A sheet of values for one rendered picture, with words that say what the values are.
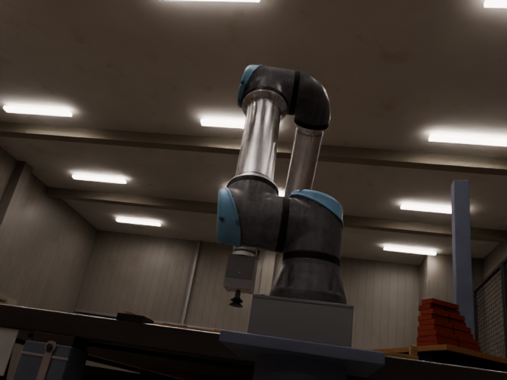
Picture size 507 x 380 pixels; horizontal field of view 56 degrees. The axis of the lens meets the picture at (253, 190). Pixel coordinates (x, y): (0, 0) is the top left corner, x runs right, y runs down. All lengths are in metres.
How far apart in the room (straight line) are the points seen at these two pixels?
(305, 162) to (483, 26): 4.76
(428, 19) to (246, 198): 4.96
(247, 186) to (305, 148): 0.37
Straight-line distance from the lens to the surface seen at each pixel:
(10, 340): 1.51
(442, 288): 12.42
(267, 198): 0.97
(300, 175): 1.35
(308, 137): 1.30
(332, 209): 0.97
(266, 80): 1.23
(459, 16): 5.80
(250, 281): 1.46
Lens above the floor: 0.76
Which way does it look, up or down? 24 degrees up
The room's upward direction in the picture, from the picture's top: 9 degrees clockwise
